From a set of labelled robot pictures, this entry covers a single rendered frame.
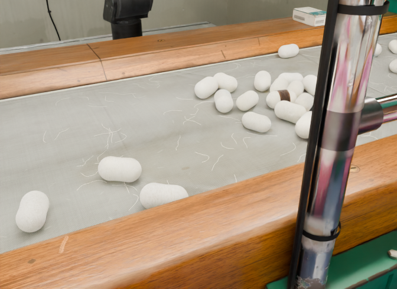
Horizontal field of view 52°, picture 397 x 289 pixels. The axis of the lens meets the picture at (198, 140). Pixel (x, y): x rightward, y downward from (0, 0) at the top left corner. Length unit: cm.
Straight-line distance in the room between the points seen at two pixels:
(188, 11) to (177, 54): 213
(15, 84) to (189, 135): 25
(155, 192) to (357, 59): 17
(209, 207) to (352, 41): 14
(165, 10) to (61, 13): 63
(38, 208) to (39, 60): 32
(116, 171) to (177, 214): 9
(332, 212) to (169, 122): 24
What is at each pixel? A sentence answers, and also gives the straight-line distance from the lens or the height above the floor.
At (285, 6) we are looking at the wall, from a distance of 235.
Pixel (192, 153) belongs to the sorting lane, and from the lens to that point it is 38.
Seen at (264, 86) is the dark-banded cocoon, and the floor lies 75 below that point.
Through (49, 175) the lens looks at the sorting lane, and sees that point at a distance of 37.
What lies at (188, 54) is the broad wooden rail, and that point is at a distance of 60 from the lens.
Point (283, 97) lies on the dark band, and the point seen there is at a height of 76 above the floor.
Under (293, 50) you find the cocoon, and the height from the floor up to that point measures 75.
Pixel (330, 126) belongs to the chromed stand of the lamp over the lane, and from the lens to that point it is 21.
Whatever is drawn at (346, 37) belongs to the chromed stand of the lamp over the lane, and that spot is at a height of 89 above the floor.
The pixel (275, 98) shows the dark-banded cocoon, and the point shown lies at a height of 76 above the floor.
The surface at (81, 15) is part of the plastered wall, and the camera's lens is 250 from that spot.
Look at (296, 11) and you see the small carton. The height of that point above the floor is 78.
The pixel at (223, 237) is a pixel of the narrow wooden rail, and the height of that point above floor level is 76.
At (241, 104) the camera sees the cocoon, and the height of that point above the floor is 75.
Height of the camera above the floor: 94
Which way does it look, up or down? 29 degrees down
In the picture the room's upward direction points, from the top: 1 degrees counter-clockwise
